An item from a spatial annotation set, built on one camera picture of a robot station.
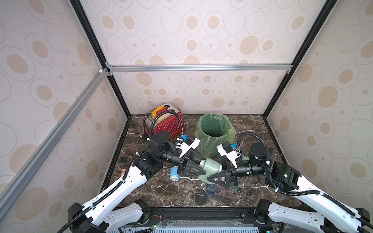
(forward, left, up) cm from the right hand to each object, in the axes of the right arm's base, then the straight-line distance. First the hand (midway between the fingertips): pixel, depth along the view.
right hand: (210, 178), depth 53 cm
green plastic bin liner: (+42, -4, -22) cm, 48 cm away
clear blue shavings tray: (+7, -4, -34) cm, 35 cm away
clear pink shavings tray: (+7, -10, -34) cm, 36 cm away
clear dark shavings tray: (+1, +2, -34) cm, 34 cm away
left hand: (+2, +2, +1) cm, 3 cm away
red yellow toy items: (+48, +32, -12) cm, 59 cm away
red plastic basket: (+44, +22, -16) cm, 52 cm away
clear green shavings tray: (+9, -17, -35) cm, 40 cm away
